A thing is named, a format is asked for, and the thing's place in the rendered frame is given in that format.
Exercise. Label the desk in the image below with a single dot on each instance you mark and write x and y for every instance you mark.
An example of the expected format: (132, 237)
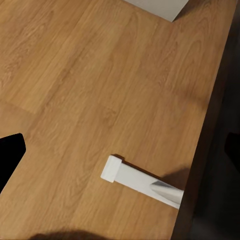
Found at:
(209, 206)

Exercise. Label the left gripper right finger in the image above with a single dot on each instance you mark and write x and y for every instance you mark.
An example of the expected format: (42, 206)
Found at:
(232, 149)

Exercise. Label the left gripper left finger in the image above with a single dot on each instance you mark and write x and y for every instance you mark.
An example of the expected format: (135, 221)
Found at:
(12, 149)

